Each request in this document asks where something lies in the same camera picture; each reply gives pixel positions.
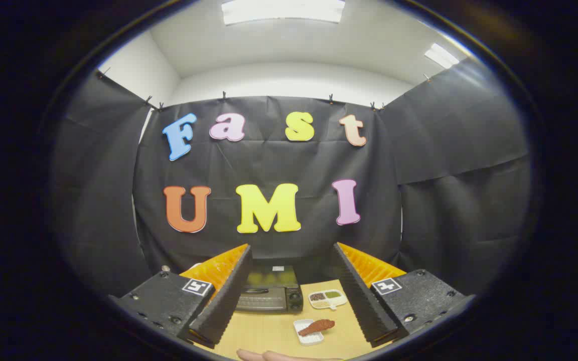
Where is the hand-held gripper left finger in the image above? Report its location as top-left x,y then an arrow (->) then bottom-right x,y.
108,244 -> 253,350

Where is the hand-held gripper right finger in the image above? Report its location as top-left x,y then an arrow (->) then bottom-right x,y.
333,242 -> 475,348

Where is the black toaster oven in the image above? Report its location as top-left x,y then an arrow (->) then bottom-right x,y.
235,265 -> 304,314

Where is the brown meat cutlet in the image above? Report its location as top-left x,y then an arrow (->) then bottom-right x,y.
298,319 -> 336,337

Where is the white divided condiment dish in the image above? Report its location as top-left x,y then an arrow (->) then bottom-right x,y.
309,289 -> 348,310

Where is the white rectangular dish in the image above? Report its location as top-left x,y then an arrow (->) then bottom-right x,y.
293,319 -> 325,346

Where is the small ceiling light panel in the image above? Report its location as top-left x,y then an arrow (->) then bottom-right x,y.
424,43 -> 460,69

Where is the large ceiling light panel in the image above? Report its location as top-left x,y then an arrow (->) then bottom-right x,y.
221,0 -> 346,26

